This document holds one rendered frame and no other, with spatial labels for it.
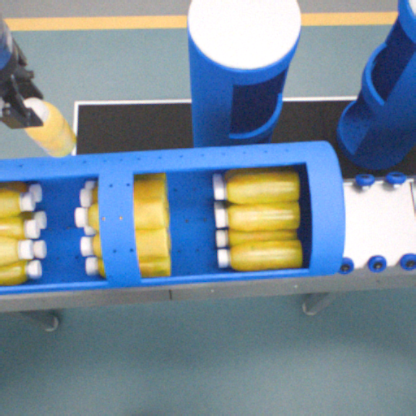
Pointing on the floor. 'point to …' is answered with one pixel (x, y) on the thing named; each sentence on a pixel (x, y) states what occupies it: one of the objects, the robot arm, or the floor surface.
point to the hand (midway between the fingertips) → (28, 104)
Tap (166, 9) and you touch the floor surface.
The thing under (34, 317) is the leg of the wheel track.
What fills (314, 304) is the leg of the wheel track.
